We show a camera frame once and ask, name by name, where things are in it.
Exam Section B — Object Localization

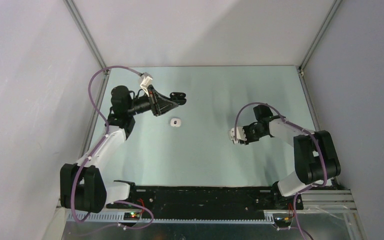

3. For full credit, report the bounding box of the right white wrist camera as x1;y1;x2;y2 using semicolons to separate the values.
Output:
228;126;247;145

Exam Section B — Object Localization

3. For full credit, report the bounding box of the black charging case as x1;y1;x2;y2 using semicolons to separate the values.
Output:
169;92;187;106

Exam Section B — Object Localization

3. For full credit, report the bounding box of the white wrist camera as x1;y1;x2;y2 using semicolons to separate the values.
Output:
228;126;247;145
139;72;153;96

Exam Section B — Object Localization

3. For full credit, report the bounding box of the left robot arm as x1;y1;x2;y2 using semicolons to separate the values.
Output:
60;85;187;213

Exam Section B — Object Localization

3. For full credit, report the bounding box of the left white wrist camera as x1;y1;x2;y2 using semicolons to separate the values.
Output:
139;72;153;96

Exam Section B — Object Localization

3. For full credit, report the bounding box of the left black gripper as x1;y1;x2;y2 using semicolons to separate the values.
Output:
126;85;178;117

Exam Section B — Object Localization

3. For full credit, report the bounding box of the white earbud charging case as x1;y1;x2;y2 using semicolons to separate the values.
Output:
170;118;182;128

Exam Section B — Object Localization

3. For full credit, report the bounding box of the aluminium frame rail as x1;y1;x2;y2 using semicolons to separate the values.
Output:
56;189;359;226

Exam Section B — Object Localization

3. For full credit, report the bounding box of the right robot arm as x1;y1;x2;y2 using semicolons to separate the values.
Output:
229;102;342;209

